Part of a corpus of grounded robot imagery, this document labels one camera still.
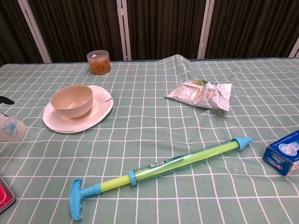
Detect white paper plate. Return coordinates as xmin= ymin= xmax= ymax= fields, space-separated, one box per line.
xmin=43 ymin=85 xmax=114 ymax=134

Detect crumpled white snack packet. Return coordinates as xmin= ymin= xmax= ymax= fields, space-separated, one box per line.
xmin=164 ymin=79 xmax=232 ymax=112

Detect white cup blue flower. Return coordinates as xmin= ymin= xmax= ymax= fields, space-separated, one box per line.
xmin=0 ymin=111 xmax=26 ymax=142

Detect blue white toothpaste box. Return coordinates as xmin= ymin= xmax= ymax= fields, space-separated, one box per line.
xmin=262 ymin=130 xmax=299 ymax=177

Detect white partition post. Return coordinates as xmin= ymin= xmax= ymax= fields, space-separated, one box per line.
xmin=17 ymin=0 xmax=52 ymax=63
xmin=116 ymin=0 xmax=132 ymax=61
xmin=197 ymin=0 xmax=215 ymax=59
xmin=288 ymin=43 xmax=299 ymax=58

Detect black curtain panel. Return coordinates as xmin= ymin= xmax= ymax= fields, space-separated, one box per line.
xmin=126 ymin=0 xmax=208 ymax=61
xmin=205 ymin=0 xmax=299 ymax=59
xmin=0 ymin=0 xmax=45 ymax=67
xmin=27 ymin=0 xmax=124 ymax=63

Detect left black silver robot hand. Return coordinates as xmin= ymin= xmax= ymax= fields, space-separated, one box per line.
xmin=0 ymin=95 xmax=15 ymax=105

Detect beige bowl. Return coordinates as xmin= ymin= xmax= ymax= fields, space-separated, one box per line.
xmin=50 ymin=85 xmax=93 ymax=119

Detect clear jar orange contents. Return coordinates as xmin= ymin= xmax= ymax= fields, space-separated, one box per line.
xmin=86 ymin=49 xmax=112 ymax=75

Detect green blue water pump toy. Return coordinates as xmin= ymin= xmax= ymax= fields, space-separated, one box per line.
xmin=69 ymin=137 xmax=254 ymax=221

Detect red ink pad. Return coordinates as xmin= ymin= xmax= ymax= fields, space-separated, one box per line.
xmin=0 ymin=175 xmax=16 ymax=219

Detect green white grid tablecloth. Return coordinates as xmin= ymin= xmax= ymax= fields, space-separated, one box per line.
xmin=0 ymin=54 xmax=299 ymax=224

